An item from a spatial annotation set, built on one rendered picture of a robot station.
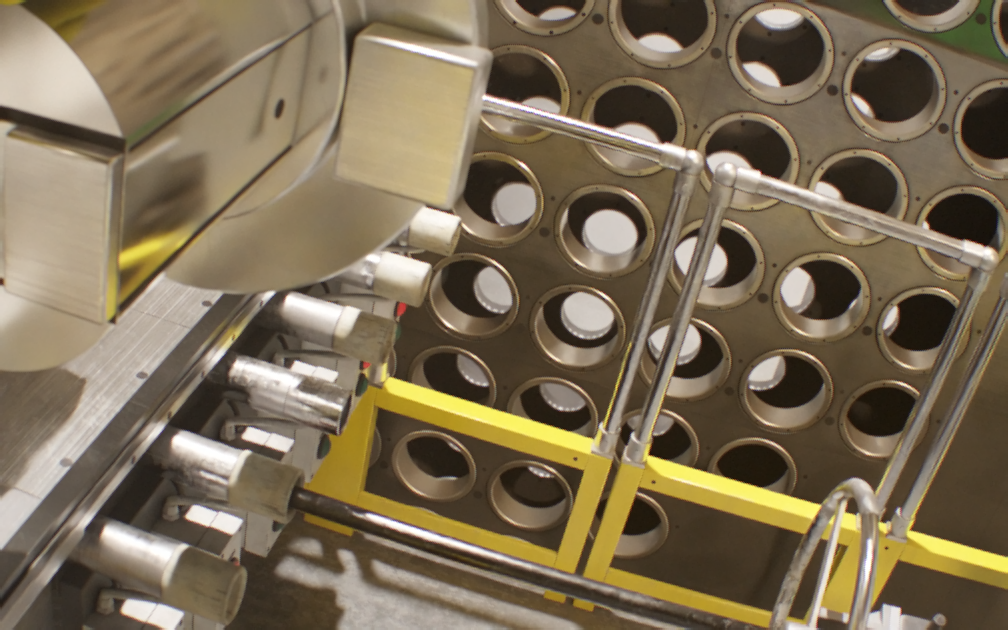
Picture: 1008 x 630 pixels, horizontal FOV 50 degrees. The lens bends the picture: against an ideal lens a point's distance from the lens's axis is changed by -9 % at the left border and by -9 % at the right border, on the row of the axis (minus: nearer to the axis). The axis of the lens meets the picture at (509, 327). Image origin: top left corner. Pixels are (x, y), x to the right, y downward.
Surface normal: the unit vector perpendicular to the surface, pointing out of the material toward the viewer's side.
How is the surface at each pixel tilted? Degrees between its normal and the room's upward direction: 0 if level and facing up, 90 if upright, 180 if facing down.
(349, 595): 0
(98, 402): 0
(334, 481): 90
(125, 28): 37
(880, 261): 90
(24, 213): 90
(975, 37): 90
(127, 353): 0
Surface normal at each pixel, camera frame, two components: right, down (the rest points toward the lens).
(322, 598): 0.21, -0.84
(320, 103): -0.22, 0.47
